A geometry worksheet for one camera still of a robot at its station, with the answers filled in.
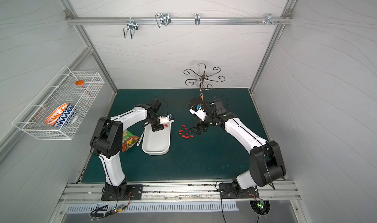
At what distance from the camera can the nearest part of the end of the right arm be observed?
629 millimetres

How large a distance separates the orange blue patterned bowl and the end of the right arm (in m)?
0.54

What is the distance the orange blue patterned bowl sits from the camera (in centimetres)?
59
